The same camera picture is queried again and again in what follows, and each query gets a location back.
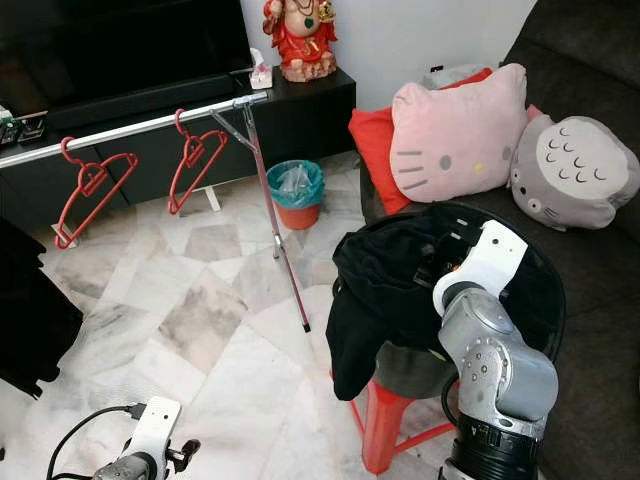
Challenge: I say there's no black television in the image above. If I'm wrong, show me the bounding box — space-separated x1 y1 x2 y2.
0 0 253 96

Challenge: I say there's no black tv cabinet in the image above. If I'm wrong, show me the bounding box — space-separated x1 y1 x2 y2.
0 68 358 216

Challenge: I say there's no black t-shirt with white print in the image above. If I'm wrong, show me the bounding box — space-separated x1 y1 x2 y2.
0 218 84 399

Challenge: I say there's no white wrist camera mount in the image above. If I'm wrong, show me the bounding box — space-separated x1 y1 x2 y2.
128 396 183 463
432 218 531 319

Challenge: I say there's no red plastic stool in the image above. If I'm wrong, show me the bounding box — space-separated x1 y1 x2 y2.
328 370 461 476

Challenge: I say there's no red plastic hanger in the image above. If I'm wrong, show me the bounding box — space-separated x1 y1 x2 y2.
53 136 139 251
168 108 229 216

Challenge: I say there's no white tissue box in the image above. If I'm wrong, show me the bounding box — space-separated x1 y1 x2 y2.
248 48 274 91

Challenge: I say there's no black round mesh basket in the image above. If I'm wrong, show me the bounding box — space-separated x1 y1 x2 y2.
335 200 568 401

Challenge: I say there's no dark fabric sofa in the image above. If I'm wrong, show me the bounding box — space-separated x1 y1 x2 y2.
360 0 640 480

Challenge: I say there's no grey speckled cushion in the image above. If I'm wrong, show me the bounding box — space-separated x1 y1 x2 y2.
430 62 486 86

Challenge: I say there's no black soundbar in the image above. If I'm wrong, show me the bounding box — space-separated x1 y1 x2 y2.
50 72 241 129

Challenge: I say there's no red pillow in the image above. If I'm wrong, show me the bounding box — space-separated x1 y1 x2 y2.
348 65 496 216

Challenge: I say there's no pink cat face pillow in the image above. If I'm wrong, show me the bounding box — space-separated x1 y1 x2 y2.
390 62 531 204

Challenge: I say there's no red gold figurine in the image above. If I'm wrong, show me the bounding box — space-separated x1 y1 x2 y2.
262 0 339 83

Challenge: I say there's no grey totoro pillow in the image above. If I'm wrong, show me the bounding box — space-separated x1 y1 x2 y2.
508 112 640 233

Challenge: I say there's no orange bin with teal bag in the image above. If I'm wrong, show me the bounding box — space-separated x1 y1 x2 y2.
266 160 326 231

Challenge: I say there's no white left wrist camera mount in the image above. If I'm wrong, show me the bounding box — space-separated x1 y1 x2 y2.
128 396 183 463

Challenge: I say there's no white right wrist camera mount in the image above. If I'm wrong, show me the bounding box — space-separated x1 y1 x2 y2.
432 218 531 319

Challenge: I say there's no silver metal clothes rack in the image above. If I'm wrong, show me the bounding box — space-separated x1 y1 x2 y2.
0 90 313 334

